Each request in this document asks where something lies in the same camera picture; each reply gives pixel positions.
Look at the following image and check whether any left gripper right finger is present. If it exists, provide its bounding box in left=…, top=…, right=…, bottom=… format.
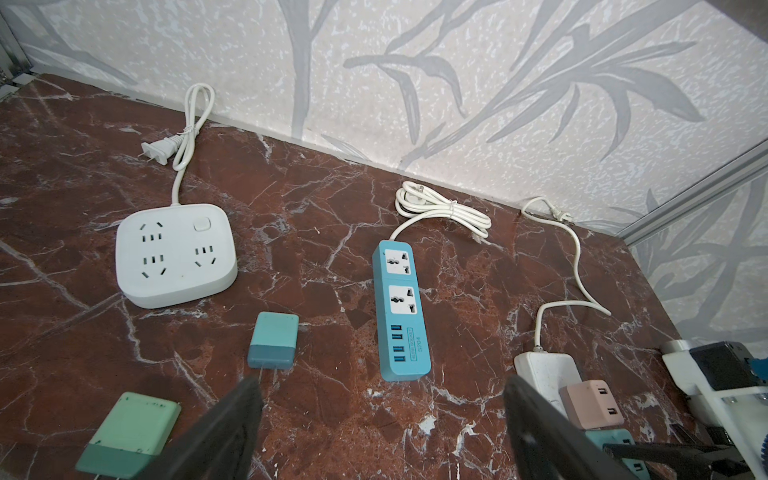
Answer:
left=503, top=375, right=635, bottom=479

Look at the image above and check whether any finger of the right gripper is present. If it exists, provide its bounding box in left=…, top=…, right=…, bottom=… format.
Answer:
left=603, top=443, right=750, bottom=479

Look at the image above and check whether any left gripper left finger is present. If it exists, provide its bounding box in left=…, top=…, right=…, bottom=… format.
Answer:
left=136, top=377, right=264, bottom=479

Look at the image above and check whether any teal plug adapter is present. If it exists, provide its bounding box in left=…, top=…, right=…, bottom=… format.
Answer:
left=247, top=311, right=299, bottom=370
left=584, top=428, right=652, bottom=480

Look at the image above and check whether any pink plug adapter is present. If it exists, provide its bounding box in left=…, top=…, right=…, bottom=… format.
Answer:
left=559, top=380, right=624, bottom=430

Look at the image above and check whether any long white multicolour power strip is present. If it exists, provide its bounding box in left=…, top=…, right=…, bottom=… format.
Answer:
left=514, top=351, right=582, bottom=417

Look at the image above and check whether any green plug adapter left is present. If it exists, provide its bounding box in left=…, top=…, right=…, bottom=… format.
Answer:
left=75, top=392, right=181, bottom=479

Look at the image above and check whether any teal power strip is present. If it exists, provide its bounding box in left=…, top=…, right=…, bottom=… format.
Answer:
left=372, top=240, right=432, bottom=382

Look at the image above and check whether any white square power socket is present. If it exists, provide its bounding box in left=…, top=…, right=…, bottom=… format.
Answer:
left=115, top=204, right=238, bottom=309

